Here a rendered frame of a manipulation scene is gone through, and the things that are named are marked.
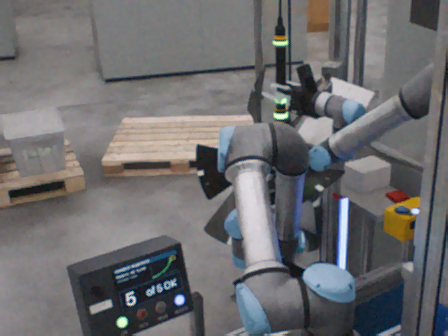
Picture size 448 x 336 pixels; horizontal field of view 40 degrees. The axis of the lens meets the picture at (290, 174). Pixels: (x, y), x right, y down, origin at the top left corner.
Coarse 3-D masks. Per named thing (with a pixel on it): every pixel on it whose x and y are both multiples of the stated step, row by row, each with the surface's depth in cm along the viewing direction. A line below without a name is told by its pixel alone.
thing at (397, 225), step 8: (408, 200) 211; (416, 200) 211; (392, 208) 206; (408, 208) 206; (416, 208) 206; (384, 216) 207; (392, 216) 204; (400, 216) 201; (408, 216) 201; (384, 224) 208; (392, 224) 205; (400, 224) 201; (408, 224) 201; (392, 232) 206; (400, 232) 202; (408, 232) 202; (408, 240) 204
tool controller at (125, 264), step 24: (168, 240) 154; (72, 264) 146; (96, 264) 143; (120, 264) 143; (144, 264) 146; (168, 264) 150; (72, 288) 147; (96, 288) 139; (120, 288) 143; (144, 288) 147; (168, 288) 150; (96, 312) 141; (120, 312) 144; (168, 312) 151
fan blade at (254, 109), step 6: (264, 72) 231; (258, 78) 235; (258, 84) 233; (252, 90) 241; (258, 90) 231; (252, 96) 240; (258, 96) 230; (252, 102) 240; (258, 102) 229; (252, 108) 240; (258, 108) 228; (252, 114) 241; (258, 114) 228; (258, 120) 226
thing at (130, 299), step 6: (132, 288) 145; (138, 288) 146; (120, 294) 144; (126, 294) 144; (132, 294) 145; (138, 294) 146; (120, 300) 144; (126, 300) 145; (132, 300) 145; (138, 300) 146; (126, 306) 145; (132, 306) 146
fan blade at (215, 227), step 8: (232, 192) 216; (232, 200) 215; (224, 208) 215; (232, 208) 214; (216, 216) 215; (224, 216) 214; (208, 224) 215; (216, 224) 214; (208, 232) 214; (216, 232) 213; (224, 232) 213; (224, 240) 212
